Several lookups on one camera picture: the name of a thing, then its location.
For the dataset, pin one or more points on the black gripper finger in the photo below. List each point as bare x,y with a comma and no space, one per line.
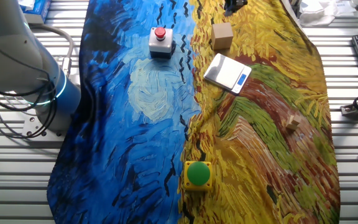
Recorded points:
241,2
230,7

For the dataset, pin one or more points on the silver digital pocket scale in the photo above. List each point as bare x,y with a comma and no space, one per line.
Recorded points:
225,71

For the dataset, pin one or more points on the white crumpled paper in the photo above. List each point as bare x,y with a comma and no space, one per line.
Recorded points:
322,11

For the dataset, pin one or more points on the red button grey box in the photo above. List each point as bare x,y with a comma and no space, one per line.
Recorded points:
161,42

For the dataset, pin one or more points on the small wooden block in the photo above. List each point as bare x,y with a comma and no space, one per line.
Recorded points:
294,122

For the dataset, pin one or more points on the blue tissue box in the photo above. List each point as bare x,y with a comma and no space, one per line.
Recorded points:
40,9

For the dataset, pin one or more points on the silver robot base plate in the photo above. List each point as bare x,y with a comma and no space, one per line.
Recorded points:
31,127

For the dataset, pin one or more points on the painted blue yellow cloth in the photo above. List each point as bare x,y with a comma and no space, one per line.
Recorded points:
135,124

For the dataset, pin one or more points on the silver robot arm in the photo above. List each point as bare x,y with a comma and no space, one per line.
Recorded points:
11,56

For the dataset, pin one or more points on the large wooden cube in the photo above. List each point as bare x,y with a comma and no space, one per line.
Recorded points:
222,35

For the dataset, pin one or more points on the green button yellow box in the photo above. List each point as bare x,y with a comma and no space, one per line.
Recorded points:
198,174

